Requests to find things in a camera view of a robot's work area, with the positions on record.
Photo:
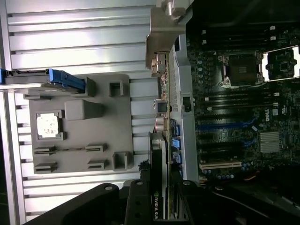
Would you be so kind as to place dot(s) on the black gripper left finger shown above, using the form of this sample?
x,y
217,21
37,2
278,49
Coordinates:
x,y
138,201

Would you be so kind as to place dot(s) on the black expansion slot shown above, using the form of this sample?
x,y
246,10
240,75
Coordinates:
x,y
220,155

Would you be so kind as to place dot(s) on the open metal socket cover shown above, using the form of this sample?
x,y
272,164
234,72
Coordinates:
x,y
281,64

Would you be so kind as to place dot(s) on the white expansion slot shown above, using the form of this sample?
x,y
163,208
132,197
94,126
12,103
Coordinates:
x,y
220,166

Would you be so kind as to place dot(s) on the silver CPU chip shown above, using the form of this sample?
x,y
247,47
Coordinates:
x,y
47,125

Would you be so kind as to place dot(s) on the black RAM slot white clips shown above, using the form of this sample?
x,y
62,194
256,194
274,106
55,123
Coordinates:
x,y
236,30
241,96
236,40

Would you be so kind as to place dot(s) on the open black PC case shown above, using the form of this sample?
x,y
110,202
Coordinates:
x,y
185,77

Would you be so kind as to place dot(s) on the CPU socket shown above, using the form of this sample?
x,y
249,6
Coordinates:
x,y
241,69

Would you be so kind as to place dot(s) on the hard disk with blue carrier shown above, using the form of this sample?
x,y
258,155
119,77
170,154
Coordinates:
x,y
35,77

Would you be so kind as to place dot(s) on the blue expansion slot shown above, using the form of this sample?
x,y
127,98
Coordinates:
x,y
222,125

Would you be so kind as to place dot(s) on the grey plastic parts rack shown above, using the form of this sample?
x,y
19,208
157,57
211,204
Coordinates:
x,y
93,126

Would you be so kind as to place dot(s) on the silver chipset heatsink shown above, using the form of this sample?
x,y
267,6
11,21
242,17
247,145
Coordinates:
x,y
269,142

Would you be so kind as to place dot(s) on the green motherboard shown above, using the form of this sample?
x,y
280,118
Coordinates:
x,y
288,140

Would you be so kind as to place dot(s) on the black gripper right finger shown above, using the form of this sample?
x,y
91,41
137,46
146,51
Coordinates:
x,y
187,204

